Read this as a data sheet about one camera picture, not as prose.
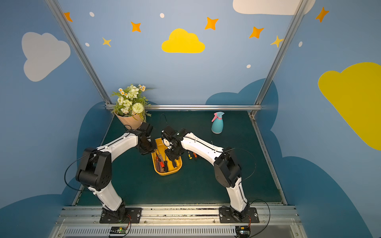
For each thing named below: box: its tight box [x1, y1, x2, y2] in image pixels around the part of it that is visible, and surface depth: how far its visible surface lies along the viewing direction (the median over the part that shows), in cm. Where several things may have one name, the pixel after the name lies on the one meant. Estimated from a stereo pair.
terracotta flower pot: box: [114, 112, 144, 130], surface depth 98 cm
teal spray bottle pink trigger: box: [211, 111, 226, 135], surface depth 104 cm
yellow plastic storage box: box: [151, 137, 183, 176], surface depth 92 cm
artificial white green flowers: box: [111, 83, 152, 123], surface depth 90 cm
